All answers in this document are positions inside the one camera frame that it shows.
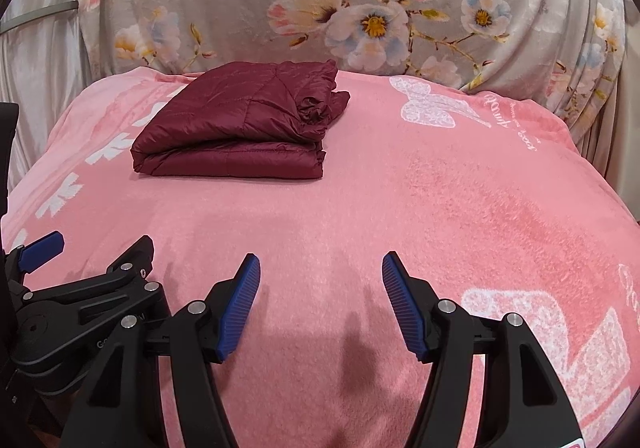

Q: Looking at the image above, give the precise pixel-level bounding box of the grey metal bar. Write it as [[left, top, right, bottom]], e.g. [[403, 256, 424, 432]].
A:
[[0, 0, 80, 35]]

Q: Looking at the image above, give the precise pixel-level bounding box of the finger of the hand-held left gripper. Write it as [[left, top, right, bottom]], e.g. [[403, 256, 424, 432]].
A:
[[4, 230, 66, 275], [64, 235, 174, 330]]

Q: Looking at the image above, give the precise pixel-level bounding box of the maroon quilted puffer jacket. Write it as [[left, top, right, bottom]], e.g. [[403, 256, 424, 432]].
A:
[[131, 59, 351, 179]]

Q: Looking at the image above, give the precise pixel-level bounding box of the pink plush blanket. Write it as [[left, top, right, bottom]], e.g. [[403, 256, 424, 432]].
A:
[[0, 67, 640, 448]]

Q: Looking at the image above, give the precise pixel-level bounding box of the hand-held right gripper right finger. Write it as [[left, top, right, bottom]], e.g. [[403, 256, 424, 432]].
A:
[[381, 251, 584, 448]]

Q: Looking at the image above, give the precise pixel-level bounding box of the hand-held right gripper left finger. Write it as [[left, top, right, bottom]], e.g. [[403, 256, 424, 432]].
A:
[[60, 253, 262, 448]]

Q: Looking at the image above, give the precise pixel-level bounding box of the grey curtain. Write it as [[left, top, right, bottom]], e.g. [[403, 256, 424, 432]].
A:
[[0, 0, 103, 184]]

